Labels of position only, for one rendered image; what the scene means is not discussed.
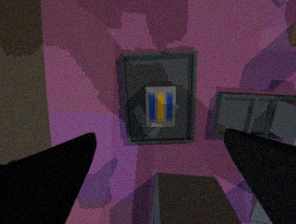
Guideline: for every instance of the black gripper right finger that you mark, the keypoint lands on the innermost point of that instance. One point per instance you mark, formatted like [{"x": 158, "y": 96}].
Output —
[{"x": 269, "y": 167}]

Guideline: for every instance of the brown flat panel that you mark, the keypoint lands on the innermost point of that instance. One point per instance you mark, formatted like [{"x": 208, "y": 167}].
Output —
[{"x": 24, "y": 120}]

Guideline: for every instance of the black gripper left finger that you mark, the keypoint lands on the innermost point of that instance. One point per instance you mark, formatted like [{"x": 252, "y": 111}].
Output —
[{"x": 42, "y": 188}]

